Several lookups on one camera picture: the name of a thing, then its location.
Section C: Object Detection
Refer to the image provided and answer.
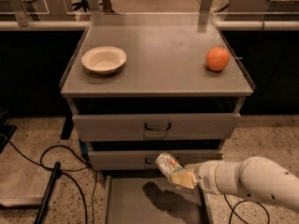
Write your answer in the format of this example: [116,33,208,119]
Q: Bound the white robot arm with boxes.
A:
[170,157,299,213]

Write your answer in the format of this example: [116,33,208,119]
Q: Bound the white paper bowl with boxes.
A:
[81,46,126,75]

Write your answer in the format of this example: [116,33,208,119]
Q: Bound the black bar on floor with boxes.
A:
[34,162,61,224]

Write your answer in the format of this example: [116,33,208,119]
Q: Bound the black cable right floor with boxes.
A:
[223,193,271,224]

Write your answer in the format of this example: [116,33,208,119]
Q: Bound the grey drawer cabinet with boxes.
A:
[59,12,256,176]

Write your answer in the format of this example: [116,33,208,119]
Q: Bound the white horizontal rail pipe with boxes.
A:
[0,21,299,31]

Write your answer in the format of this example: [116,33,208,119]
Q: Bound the crushed 7up soda can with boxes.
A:
[155,153,183,185]

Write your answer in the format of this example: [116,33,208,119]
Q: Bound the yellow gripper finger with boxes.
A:
[170,171,198,189]
[184,163,202,172]

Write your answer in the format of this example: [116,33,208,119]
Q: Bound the middle grey drawer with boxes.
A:
[88,140,223,171]

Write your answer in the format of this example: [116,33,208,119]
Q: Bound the bottom grey open drawer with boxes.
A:
[104,170,213,224]

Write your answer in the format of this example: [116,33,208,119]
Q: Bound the orange fruit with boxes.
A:
[206,47,230,72]

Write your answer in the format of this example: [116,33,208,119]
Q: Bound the black cable floor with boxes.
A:
[223,193,271,224]
[0,133,99,224]

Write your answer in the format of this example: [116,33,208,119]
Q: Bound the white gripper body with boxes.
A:
[193,160,242,196]

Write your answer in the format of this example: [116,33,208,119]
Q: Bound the black cable left floor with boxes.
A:
[0,133,99,224]

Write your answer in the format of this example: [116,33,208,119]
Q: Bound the top grey drawer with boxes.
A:
[67,97,246,143]

